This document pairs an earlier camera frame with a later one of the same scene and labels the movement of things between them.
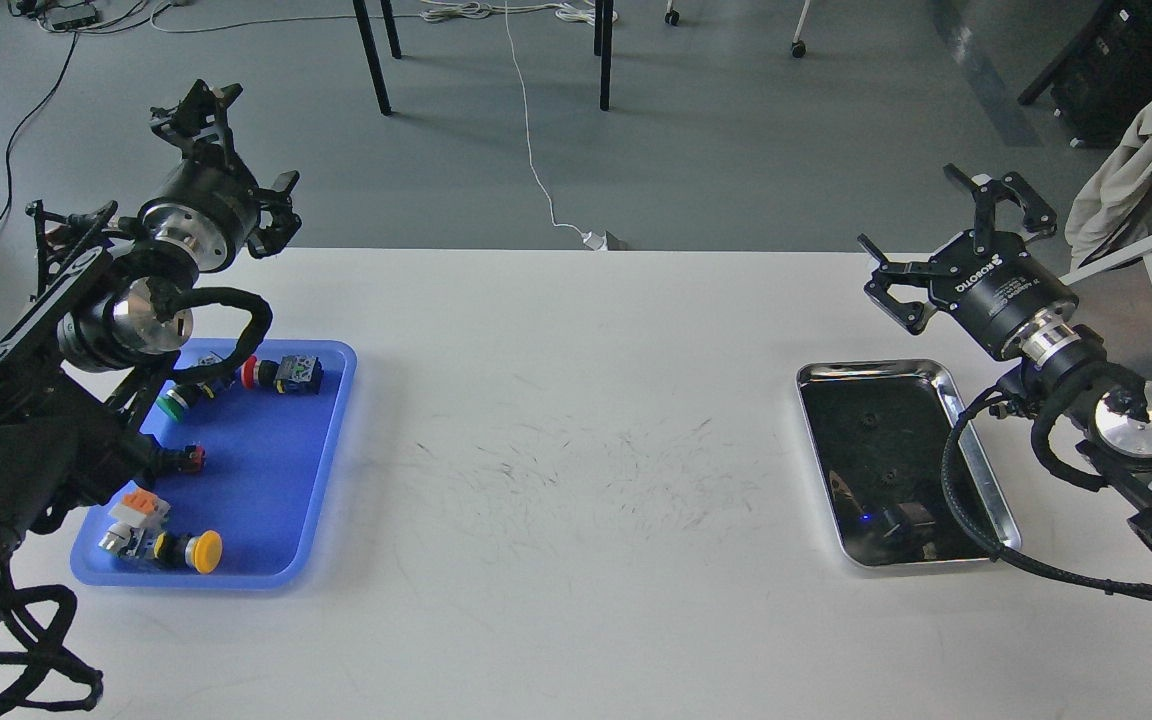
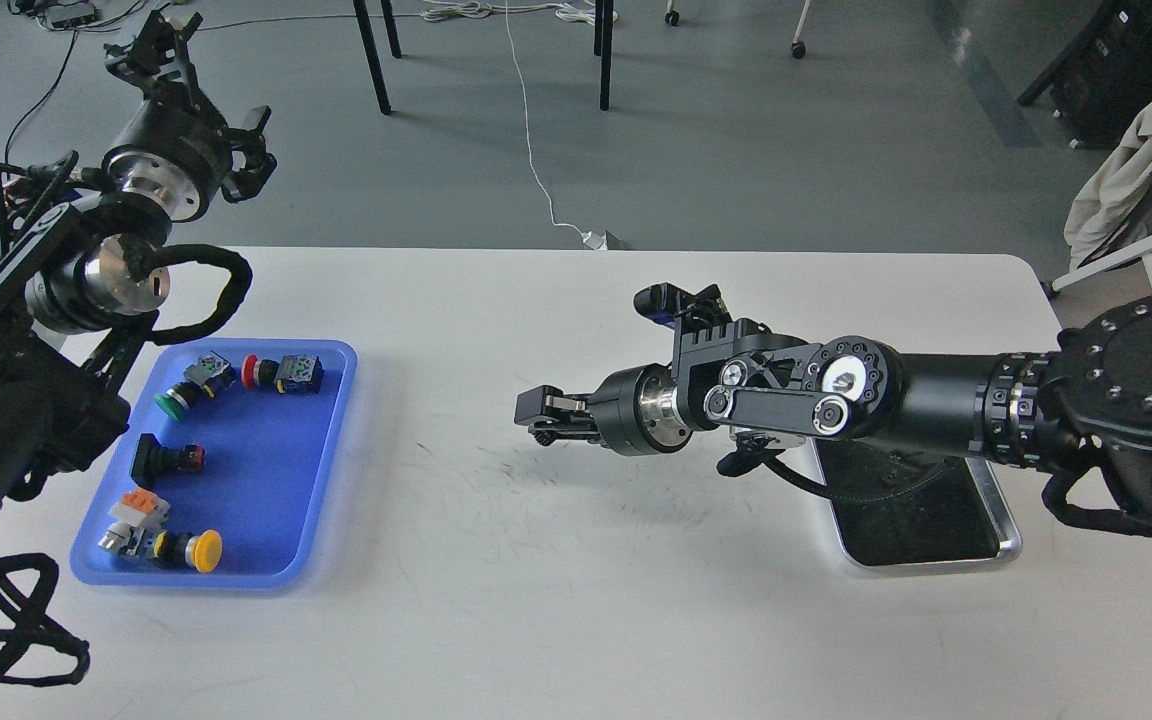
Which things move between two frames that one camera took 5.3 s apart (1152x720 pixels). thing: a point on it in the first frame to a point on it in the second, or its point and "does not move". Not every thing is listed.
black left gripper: (216, 204) to (175, 159)
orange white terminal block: (135, 512) does not move
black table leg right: (603, 38) does not move
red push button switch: (294, 374) does not move
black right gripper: (992, 293) to (637, 412)
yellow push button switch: (202, 550) does not move
